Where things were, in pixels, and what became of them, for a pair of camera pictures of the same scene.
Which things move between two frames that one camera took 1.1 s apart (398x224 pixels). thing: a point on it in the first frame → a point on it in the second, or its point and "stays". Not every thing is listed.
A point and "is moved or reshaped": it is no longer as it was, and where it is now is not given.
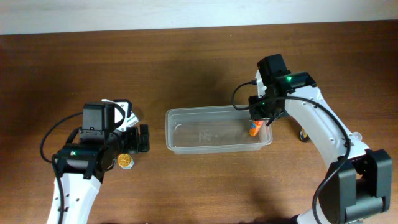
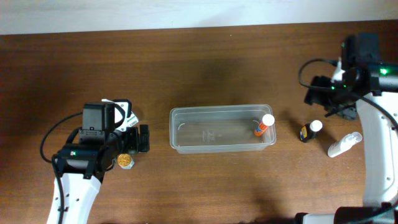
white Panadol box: (132, 120) stays
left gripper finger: (144, 134) stays
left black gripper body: (134, 140) stays
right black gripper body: (258, 112) → (313, 91)
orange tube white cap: (254, 126) is moved or reshaped
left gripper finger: (143, 147) stays
